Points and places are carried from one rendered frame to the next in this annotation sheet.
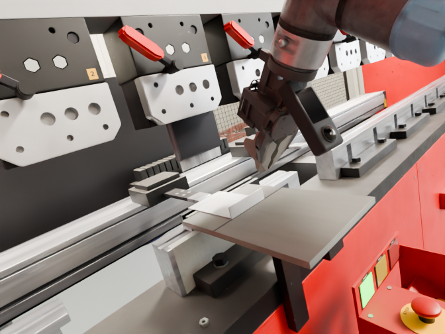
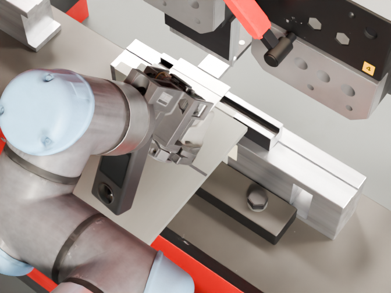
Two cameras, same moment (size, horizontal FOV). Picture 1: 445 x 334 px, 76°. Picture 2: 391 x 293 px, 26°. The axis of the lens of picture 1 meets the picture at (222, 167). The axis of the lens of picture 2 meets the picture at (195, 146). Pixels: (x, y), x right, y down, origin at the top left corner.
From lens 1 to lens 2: 1.03 m
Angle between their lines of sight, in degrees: 70
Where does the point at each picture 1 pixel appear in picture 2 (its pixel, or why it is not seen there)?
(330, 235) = not seen: hidden behind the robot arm
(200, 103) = (176, 10)
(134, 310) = (103, 57)
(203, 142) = (201, 36)
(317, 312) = not seen: hidden behind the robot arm
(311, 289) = (174, 255)
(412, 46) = not seen: outside the picture
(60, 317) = (22, 10)
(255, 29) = (333, 20)
